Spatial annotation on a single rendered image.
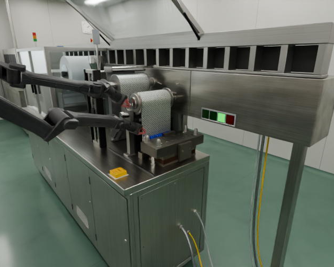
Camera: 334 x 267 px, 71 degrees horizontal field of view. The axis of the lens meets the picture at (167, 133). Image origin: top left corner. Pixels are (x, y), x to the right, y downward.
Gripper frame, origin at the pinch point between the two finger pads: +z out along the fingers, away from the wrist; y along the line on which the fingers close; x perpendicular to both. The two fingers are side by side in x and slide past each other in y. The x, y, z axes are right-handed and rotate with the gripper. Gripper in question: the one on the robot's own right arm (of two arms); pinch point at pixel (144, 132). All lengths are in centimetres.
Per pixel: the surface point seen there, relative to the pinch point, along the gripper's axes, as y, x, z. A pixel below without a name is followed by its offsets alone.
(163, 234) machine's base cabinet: 25, -54, 24
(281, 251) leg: 76, -36, 74
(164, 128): 0.3, 7.6, 14.6
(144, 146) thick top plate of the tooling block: 8.6, -7.9, -2.4
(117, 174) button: 13.4, -26.7, -16.4
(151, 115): 0.3, 11.4, 0.2
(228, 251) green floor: 34, -64, 103
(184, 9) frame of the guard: 14, 70, -19
